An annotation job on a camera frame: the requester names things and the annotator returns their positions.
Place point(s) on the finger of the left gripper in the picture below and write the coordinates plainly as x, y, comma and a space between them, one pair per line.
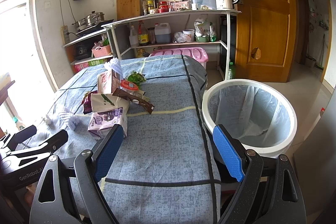
11, 141
50, 145

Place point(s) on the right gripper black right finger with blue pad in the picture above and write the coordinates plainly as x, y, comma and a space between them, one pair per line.
268, 189

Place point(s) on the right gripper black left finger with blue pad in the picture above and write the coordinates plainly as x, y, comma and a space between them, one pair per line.
54, 200

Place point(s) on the purple drink carton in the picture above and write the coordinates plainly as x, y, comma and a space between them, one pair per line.
101, 123

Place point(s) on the maroon snack packet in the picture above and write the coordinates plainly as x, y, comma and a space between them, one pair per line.
86, 102

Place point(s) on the brown snack wrapper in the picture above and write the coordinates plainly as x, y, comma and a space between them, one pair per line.
134, 99

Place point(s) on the red lid plastic cup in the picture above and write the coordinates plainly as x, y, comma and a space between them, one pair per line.
132, 89

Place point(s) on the green leafy wrapper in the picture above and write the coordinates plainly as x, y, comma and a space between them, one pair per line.
136, 78

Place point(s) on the white tissue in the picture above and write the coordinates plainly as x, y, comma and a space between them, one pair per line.
115, 65

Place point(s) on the white paper bag green print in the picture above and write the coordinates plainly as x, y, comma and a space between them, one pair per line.
101, 103

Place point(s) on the white round trash bin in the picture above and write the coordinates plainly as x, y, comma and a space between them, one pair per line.
274, 151

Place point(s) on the blue grey checked tablecloth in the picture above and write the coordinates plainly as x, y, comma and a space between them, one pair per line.
164, 171

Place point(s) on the translucent white bin liner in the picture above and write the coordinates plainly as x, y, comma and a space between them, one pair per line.
251, 114

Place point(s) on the pink plastic basket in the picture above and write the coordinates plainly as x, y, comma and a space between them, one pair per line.
101, 51

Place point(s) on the low wooden side shelf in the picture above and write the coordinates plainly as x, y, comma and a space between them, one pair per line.
79, 51

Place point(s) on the white power strip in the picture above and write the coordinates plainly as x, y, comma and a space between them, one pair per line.
65, 34

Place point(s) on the cooking oil bottle yellow label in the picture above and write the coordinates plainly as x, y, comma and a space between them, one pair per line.
143, 36

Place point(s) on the green plastic bottle on floor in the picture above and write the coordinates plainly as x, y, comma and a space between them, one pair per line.
231, 70

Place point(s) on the white metal shelf rack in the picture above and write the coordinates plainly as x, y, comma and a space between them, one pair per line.
118, 32

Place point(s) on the white jug dark liquid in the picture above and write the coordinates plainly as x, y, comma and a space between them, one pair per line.
162, 33

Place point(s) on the steel cooking pot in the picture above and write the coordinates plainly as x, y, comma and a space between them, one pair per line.
89, 21

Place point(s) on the pink lid storage box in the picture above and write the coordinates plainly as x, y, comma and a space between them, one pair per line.
197, 53

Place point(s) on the white plastic tub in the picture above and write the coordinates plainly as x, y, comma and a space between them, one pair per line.
189, 35

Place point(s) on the wooden cutting board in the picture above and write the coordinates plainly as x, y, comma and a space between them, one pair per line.
128, 9

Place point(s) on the green cap sauce bottle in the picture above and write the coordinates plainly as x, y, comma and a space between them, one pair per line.
150, 5

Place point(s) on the white green food bag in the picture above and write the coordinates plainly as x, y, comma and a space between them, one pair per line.
204, 29

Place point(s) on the wooden door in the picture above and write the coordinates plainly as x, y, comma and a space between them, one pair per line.
265, 39

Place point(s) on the clear plastic storage box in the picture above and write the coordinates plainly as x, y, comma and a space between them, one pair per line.
205, 4

